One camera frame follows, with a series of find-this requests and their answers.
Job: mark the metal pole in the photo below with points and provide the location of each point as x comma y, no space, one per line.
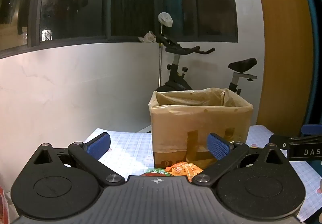
160,63

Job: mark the black exercise bike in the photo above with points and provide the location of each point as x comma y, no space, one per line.
176,80

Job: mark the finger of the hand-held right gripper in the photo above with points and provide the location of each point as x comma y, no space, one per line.
278,144
313,129

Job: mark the clear plastic liner bag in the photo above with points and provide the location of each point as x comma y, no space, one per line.
176,99

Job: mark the white plastic bag on pole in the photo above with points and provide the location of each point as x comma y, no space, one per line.
164,19

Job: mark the orange snack packet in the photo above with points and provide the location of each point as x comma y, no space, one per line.
186,169

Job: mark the checked tablecloth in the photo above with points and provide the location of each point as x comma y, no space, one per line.
130,148

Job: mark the cardboard box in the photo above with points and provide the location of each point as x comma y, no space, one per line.
171,131

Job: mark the wooden wardrobe panel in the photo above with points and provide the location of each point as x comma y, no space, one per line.
284,37

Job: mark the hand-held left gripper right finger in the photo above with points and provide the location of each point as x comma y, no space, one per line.
218,148

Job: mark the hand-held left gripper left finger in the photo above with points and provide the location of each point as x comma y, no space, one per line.
99,144

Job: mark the crumpled white plastic bag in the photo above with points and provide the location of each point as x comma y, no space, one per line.
148,37

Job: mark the red patterned bag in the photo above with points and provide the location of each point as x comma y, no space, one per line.
3,201

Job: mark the green red snack packet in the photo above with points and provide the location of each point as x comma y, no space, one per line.
156,172

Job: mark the dark framed window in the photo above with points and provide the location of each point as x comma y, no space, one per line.
34,12

